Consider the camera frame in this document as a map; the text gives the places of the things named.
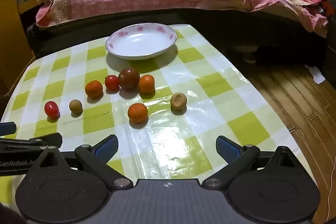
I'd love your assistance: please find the large brown longan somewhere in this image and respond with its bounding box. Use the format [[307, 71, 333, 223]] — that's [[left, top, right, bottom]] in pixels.
[[170, 92, 188, 111]]

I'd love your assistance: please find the light wooden cabinet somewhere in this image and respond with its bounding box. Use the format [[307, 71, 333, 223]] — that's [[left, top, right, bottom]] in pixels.
[[0, 0, 61, 98]]

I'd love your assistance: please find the small orange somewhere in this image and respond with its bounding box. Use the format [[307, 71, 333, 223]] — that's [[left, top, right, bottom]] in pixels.
[[85, 80, 103, 98], [128, 103, 149, 123], [139, 75, 155, 94]]

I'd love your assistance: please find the red cloth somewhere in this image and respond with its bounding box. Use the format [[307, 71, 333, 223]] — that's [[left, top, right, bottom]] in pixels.
[[322, 0, 332, 17]]

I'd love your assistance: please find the small brown longan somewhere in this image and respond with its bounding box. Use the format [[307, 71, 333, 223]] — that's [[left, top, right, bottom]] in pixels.
[[69, 99, 83, 114]]

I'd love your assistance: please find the grey shoe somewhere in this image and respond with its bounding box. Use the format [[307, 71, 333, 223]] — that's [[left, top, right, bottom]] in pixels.
[[243, 52, 258, 64]]

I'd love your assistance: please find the white paper scrap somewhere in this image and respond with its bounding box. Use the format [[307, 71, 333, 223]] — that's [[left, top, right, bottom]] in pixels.
[[304, 64, 326, 84]]

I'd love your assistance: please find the green checked tablecloth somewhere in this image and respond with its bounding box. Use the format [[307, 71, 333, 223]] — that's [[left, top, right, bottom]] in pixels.
[[0, 24, 302, 214]]

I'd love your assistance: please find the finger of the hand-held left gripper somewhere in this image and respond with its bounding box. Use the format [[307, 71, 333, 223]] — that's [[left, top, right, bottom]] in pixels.
[[0, 122, 17, 135], [0, 133, 63, 152]]

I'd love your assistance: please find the red tomato with stem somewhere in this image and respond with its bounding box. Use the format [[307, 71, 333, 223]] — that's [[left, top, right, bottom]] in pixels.
[[105, 75, 120, 91]]

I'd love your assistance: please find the large dark red tomato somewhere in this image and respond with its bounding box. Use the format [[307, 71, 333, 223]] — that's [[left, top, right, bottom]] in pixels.
[[118, 67, 140, 90]]

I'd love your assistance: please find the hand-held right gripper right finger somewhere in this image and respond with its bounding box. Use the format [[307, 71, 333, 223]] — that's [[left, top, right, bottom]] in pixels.
[[202, 135, 313, 190]]

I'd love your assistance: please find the oval red cherry tomato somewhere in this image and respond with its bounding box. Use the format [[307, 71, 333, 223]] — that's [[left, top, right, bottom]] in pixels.
[[44, 101, 60, 118]]

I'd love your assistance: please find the white floral-rimmed plate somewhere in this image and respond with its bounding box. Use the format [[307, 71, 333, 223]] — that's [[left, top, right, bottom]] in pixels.
[[105, 22, 178, 61]]

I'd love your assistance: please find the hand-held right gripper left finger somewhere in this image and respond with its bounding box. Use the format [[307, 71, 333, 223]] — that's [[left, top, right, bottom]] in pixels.
[[25, 135, 134, 190]]

